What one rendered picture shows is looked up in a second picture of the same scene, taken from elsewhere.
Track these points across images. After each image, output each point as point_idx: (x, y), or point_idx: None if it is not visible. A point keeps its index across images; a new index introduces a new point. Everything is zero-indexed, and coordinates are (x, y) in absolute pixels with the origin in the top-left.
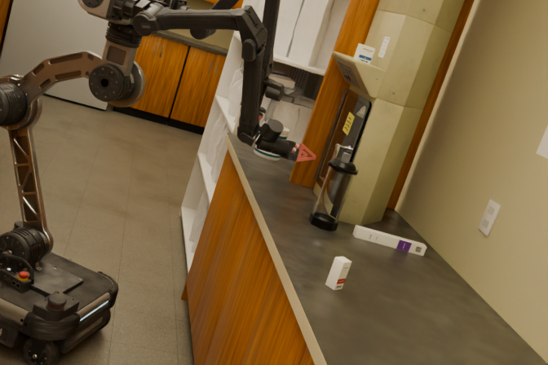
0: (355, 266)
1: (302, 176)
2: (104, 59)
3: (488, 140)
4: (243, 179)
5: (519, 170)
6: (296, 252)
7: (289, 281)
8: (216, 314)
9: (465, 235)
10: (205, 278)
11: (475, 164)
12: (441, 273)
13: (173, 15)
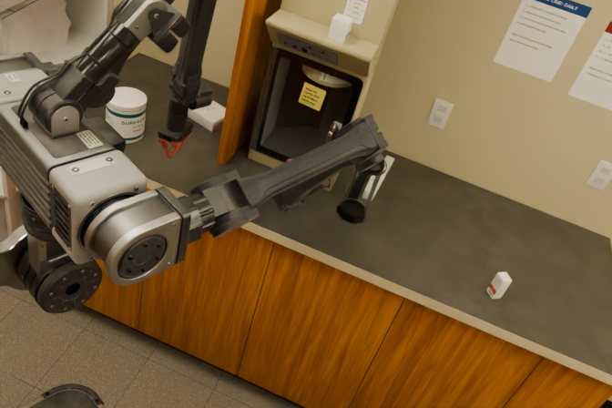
0: (442, 246)
1: (230, 151)
2: (45, 261)
3: (413, 41)
4: None
5: (471, 75)
6: (433, 284)
7: (495, 327)
8: (237, 325)
9: (406, 127)
10: (140, 290)
11: (398, 64)
12: (423, 177)
13: (278, 188)
